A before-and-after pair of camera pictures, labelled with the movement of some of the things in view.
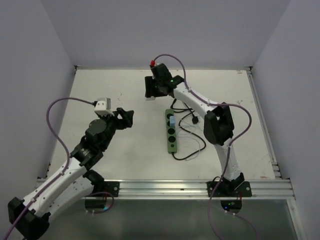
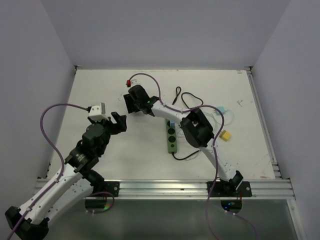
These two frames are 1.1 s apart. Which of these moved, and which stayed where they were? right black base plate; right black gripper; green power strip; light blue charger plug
Moved: right black gripper
Stayed: right black base plate; green power strip; light blue charger plug
